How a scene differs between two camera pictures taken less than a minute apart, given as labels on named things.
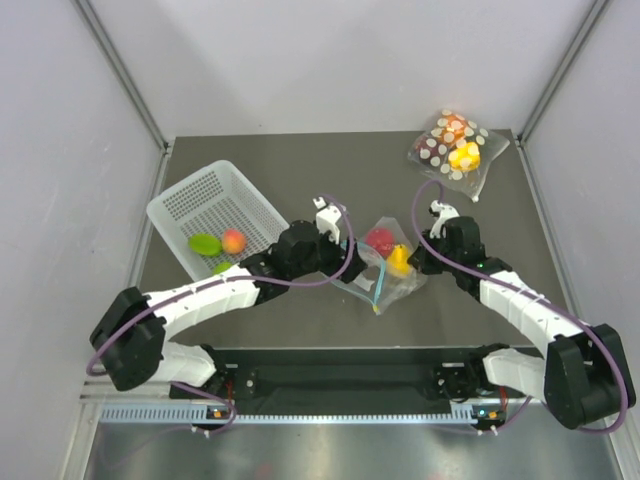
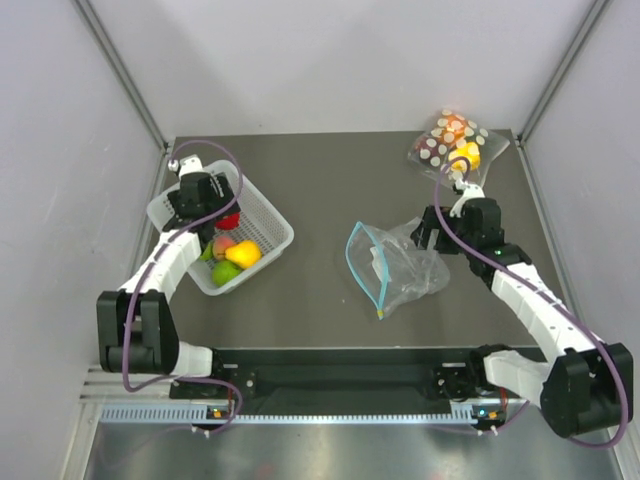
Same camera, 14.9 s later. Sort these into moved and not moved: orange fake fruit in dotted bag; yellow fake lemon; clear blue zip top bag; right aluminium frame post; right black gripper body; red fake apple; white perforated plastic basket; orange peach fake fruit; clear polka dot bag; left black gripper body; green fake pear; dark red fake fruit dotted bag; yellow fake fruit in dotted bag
Moved: clear blue zip top bag; right black gripper body; left black gripper body; yellow fake lemon; red fake apple; orange peach fake fruit
Not moved: right aluminium frame post; yellow fake fruit in dotted bag; dark red fake fruit dotted bag; white perforated plastic basket; orange fake fruit in dotted bag; clear polka dot bag; green fake pear
